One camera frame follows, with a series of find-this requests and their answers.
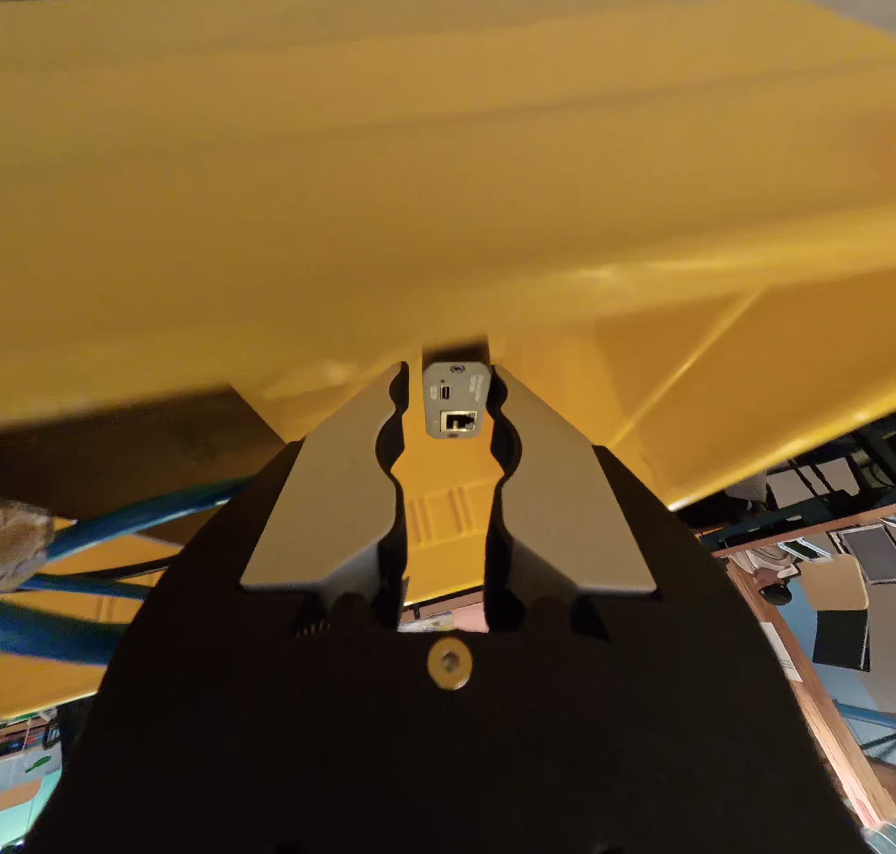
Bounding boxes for blue ethernet cable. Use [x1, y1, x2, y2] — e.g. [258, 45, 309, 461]
[0, 476, 247, 667]

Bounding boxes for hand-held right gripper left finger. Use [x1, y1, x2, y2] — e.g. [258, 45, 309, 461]
[239, 362, 410, 632]

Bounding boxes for yellow plastic bin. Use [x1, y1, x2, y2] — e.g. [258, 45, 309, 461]
[0, 0, 896, 720]

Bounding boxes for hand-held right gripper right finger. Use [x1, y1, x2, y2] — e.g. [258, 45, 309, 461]
[484, 366, 660, 632]

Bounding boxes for black network switch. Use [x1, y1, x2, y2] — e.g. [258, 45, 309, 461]
[422, 336, 492, 442]

